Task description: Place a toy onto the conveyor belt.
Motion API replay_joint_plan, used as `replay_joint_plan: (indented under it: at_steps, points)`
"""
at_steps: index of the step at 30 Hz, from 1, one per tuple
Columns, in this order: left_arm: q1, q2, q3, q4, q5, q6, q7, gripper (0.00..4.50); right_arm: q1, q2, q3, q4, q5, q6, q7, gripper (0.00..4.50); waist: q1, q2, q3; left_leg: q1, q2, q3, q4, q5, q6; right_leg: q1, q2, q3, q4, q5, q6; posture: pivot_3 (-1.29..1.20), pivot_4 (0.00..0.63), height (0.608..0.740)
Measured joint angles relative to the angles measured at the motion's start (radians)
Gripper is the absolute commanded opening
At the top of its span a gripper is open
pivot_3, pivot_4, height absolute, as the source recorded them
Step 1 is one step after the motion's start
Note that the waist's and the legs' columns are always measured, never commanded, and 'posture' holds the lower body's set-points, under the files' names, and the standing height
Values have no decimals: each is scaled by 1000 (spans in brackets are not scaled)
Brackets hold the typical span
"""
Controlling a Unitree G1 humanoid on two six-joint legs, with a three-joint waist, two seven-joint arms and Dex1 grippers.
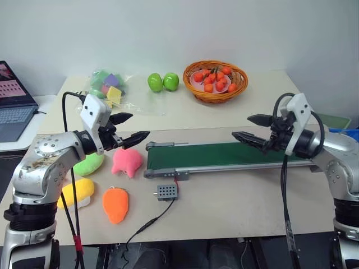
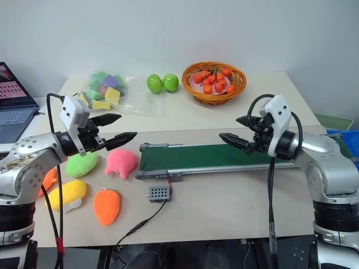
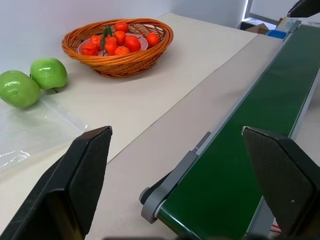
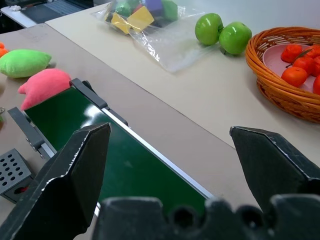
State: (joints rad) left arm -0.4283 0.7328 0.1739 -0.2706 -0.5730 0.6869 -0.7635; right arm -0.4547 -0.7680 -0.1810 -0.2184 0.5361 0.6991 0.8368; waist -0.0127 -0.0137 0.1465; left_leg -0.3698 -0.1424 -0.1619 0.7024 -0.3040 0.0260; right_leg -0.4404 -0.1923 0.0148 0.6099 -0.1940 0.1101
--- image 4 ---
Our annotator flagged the purple block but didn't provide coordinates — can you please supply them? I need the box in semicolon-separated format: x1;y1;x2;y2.
144;0;164;12

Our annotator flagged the green apple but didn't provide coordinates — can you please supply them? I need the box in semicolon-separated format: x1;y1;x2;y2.
194;12;224;46
218;21;253;56

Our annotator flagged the small yellow block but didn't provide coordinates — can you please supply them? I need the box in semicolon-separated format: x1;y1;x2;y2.
110;12;131;35

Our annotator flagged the green foam block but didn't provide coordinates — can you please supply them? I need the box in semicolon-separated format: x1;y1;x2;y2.
160;0;179;22

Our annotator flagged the clear plastic bag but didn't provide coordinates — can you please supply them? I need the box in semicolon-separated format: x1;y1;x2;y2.
91;0;208;74

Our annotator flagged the orange tangerine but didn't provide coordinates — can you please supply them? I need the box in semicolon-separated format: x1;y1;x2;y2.
280;44;304;64
305;44;320;60
311;55;320;77
281;66;308;88
312;74;320;96
292;56;315;76

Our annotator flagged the pink plate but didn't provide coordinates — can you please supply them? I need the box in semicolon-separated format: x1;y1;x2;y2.
262;44;320;94

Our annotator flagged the orange wicker basket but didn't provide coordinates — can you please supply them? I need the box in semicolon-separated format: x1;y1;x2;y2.
245;26;320;124

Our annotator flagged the pink plush toy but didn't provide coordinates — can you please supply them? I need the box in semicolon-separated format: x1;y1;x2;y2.
17;68;72;111

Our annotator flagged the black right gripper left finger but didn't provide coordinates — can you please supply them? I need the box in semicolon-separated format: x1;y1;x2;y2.
0;122;112;240

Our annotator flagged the orange plush toy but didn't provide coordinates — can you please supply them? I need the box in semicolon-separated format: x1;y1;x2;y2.
0;42;10;58

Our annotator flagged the grey perforated metal box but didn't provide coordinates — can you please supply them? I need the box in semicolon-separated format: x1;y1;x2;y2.
0;148;36;204

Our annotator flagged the green conveyor belt, grey frame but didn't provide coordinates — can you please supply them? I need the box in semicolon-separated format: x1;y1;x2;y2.
7;77;215;218

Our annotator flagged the crinkled green toy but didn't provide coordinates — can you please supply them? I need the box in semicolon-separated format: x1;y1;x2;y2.
114;0;133;16

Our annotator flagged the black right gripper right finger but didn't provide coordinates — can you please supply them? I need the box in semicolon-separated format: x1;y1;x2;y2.
229;126;320;214

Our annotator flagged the large yellow block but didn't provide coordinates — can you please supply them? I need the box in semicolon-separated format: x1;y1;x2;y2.
126;5;155;33

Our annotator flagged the green plush toy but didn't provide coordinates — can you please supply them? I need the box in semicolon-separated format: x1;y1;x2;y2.
0;49;52;79

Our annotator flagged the dark laptop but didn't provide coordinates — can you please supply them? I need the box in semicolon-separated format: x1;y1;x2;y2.
20;0;95;25

